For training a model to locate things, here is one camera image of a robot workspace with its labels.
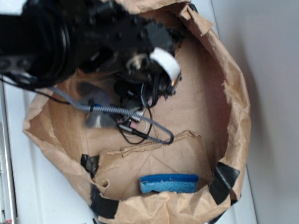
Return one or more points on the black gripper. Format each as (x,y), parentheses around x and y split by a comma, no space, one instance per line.
(140,48)

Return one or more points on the dark brown wood chip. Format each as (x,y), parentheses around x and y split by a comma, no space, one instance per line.
(175,83)

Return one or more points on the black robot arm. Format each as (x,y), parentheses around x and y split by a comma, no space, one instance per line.
(51,39)

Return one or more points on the grey plush mouse toy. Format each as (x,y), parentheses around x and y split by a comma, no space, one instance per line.
(95,96)

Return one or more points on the blue sponge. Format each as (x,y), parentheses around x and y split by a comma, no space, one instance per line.
(179,183)

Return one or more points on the brown paper-lined bin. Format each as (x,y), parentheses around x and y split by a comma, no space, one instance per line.
(209,116)

